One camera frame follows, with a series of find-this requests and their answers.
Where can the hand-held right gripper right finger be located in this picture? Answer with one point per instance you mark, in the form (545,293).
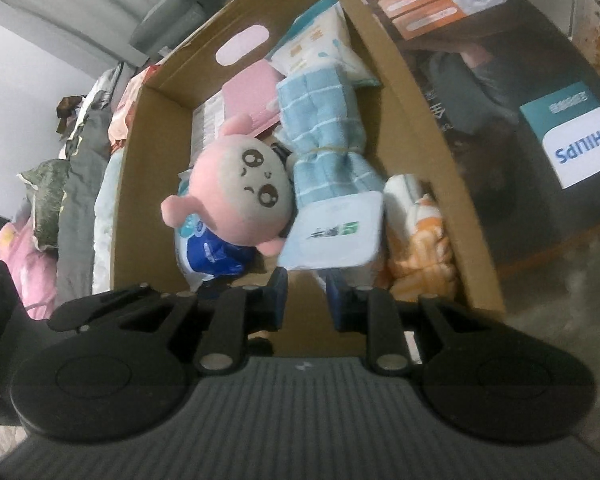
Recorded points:
(337,305)

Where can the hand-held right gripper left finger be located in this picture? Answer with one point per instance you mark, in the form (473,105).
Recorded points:
(277,300)

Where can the light blue tissue pack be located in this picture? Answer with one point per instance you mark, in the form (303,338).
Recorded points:
(330,235)

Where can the blue and white packet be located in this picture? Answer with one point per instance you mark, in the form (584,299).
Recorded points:
(215,255)

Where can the orange striped towel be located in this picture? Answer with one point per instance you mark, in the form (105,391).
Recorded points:
(420,240)

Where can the pink plush toy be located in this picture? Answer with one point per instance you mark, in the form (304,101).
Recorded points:
(240,185)

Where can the cardboard box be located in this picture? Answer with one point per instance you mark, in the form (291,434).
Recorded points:
(145,210)

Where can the light blue checked towel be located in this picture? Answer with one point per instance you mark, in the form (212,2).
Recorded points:
(325,125)

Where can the pink packet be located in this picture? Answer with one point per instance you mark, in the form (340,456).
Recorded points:
(250,95)

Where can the white tissue pack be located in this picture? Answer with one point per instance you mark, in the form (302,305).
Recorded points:
(320,40)

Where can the pink blanket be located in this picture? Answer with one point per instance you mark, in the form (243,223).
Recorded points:
(30,275)

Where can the green patterned pillow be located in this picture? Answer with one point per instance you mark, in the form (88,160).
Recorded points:
(45,200)

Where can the grey blanket with yellow prints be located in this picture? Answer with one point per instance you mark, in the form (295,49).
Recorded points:
(80,200)

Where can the brown box of clutter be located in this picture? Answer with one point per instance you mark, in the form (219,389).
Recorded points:
(70,110)

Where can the pink wet wipes pack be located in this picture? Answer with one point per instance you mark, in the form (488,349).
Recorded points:
(125,110)

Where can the grey storage box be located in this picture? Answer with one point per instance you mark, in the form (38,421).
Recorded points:
(175,15)

